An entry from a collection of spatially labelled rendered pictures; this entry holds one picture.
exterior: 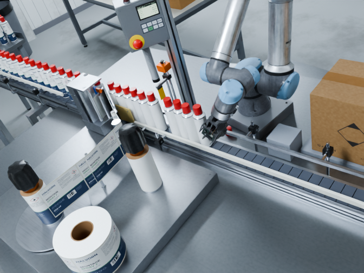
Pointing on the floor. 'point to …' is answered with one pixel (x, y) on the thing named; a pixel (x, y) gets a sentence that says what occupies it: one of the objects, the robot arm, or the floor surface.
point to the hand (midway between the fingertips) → (211, 137)
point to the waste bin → (7, 7)
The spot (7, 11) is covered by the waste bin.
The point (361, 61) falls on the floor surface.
